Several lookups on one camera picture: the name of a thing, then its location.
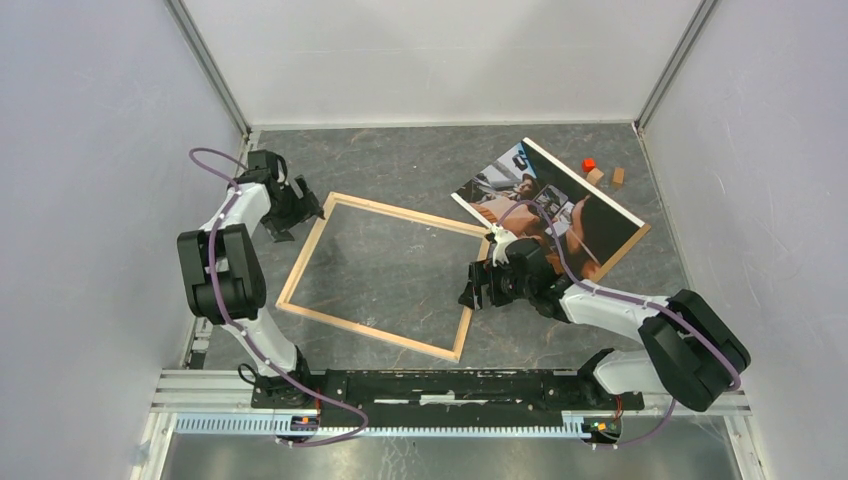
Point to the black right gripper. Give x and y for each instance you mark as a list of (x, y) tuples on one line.
[(471, 295)]

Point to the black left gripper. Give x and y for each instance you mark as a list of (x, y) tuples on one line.
[(278, 228)]

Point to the light wooden picture frame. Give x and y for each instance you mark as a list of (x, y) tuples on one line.
[(335, 199)]

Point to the printed photo with white border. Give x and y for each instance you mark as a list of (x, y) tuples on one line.
[(532, 194)]

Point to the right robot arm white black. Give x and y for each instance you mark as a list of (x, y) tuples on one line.
[(686, 350)]

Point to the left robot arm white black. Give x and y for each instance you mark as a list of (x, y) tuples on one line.
[(224, 281)]

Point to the brown cardboard backing board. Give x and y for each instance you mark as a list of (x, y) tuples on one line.
[(620, 253)]

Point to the small wooden cube block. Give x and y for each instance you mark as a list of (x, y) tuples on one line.
[(594, 176)]

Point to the red cube block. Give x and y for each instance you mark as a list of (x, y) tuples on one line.
[(588, 164)]

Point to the rectangular wooden block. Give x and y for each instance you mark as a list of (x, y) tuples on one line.
[(618, 177)]

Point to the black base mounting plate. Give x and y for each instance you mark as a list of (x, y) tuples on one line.
[(444, 398)]

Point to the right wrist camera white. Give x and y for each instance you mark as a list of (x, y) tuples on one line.
[(499, 239)]

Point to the aluminium rail with comb strip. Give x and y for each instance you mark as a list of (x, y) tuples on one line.
[(219, 402)]

